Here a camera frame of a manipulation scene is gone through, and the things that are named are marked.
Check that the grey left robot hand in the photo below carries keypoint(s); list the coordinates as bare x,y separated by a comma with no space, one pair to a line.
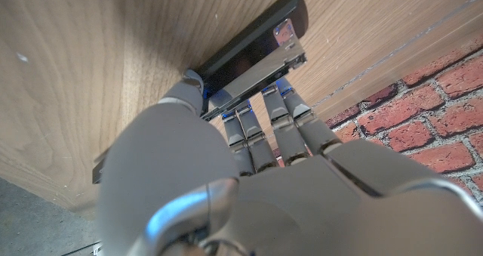
302,203

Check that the black stapler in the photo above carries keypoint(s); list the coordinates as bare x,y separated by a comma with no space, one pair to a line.
245,56

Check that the red brick printed backdrop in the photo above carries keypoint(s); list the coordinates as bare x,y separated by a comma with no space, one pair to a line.
434,108

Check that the clear tape strip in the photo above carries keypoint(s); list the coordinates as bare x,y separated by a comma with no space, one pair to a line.
396,51

